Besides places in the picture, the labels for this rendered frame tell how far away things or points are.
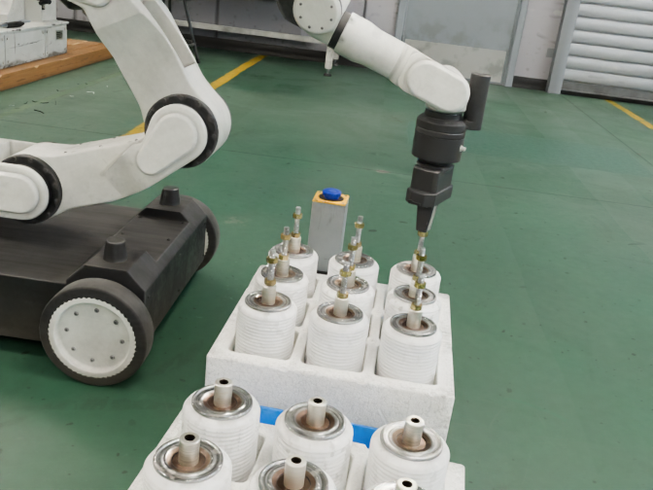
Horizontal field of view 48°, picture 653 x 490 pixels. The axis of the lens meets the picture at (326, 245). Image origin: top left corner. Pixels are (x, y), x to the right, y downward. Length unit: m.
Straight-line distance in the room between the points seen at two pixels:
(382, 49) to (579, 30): 5.09
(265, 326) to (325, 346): 0.10
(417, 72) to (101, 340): 0.73
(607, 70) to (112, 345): 5.43
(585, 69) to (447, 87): 5.12
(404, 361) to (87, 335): 0.58
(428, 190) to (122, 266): 0.57
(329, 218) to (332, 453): 0.72
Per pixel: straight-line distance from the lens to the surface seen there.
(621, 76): 6.43
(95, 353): 1.41
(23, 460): 1.28
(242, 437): 0.92
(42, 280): 1.45
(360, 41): 1.26
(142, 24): 1.43
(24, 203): 1.56
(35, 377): 1.47
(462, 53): 6.23
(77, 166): 1.54
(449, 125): 1.27
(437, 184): 1.30
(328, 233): 1.53
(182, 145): 1.41
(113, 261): 1.41
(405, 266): 1.40
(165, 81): 1.44
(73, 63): 4.78
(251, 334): 1.17
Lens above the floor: 0.77
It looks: 21 degrees down
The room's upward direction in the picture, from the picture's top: 7 degrees clockwise
